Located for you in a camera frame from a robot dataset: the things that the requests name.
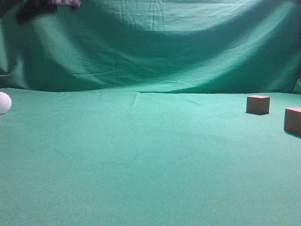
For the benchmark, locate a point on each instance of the brown cube block rear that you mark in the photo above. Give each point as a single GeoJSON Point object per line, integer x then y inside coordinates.
{"type": "Point", "coordinates": [257, 104]}

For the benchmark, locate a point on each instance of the brown cube block right edge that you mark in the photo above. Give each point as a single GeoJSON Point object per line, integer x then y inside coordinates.
{"type": "Point", "coordinates": [292, 121]}

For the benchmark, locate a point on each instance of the green cloth backdrop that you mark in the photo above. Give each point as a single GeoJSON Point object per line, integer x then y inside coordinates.
{"type": "Point", "coordinates": [133, 113]}

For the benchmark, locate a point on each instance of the white dimpled ball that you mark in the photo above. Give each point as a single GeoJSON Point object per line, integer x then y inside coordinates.
{"type": "Point", "coordinates": [5, 103]}

